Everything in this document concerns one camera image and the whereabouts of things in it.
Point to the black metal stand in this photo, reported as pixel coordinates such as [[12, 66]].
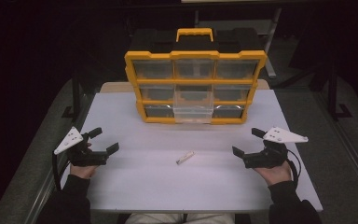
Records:
[[76, 96], [334, 93]]

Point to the person's right hand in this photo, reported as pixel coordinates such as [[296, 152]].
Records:
[[276, 174]]

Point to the yellow black drawer organizer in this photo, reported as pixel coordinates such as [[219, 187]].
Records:
[[195, 56]]

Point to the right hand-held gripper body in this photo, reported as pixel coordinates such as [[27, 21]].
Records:
[[272, 155]]

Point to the small white stick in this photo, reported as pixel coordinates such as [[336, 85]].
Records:
[[185, 157]]

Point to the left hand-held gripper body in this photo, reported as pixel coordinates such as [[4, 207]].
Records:
[[84, 157]]

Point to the clear plastic drawer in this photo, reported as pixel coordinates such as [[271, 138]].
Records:
[[193, 107]]

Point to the person's left hand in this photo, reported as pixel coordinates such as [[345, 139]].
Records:
[[82, 171]]

